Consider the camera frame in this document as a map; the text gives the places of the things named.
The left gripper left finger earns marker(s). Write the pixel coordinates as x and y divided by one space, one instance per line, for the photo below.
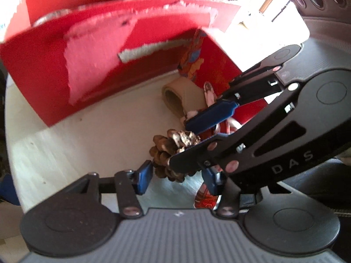
129 184

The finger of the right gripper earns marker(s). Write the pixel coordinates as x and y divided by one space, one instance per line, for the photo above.
211 116

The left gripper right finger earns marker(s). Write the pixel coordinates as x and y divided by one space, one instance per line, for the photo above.
219 184

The red white scarf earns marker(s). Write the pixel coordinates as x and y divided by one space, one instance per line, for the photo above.
208 153

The brown pine cone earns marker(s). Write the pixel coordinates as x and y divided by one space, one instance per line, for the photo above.
167 146

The small red gift box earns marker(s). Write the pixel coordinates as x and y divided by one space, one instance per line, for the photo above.
207 65

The large red cardboard box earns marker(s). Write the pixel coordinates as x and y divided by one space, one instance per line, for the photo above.
65 55

